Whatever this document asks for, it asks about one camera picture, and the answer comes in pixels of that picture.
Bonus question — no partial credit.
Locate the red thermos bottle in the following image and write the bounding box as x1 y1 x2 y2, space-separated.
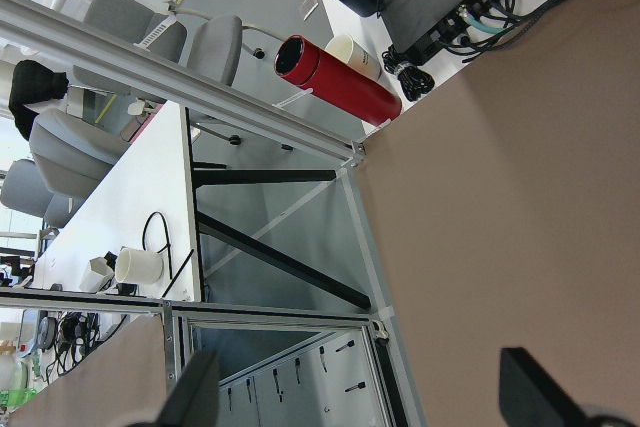
274 35 402 126

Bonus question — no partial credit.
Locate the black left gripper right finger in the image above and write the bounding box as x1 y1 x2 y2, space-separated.
499 347 587 426

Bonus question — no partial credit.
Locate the white paper cup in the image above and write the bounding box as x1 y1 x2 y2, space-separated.
324 34 382 81

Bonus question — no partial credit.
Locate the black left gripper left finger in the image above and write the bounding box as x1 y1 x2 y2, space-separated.
155 351 219 427

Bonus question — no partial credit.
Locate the grey office chair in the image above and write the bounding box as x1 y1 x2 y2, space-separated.
83 0 243 86

